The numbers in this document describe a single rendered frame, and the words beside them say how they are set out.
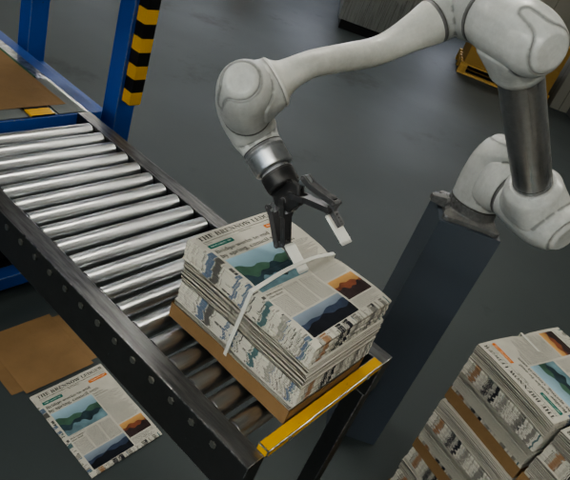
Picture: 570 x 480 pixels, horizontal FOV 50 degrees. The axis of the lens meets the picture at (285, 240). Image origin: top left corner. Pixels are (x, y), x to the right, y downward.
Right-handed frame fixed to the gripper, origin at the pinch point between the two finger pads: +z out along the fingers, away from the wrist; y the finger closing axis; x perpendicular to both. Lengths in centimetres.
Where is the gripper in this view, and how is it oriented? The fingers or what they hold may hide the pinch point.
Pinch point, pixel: (322, 253)
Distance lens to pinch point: 127.9
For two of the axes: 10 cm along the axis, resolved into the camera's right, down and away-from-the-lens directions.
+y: -6.0, 4.4, 6.6
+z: 4.9, 8.6, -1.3
